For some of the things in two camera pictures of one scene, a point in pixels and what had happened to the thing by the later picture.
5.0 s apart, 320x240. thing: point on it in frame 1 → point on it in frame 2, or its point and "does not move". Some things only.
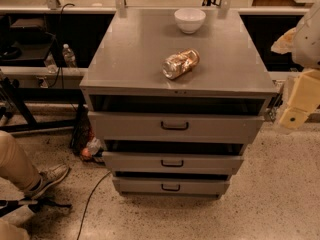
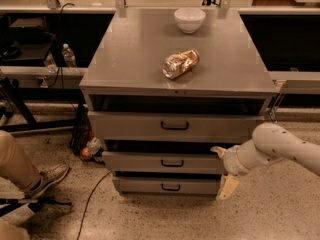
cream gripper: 309,44 → 232,162
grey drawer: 174,163 does not move
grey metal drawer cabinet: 179,136 does not move
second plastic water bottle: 51,64 does not move
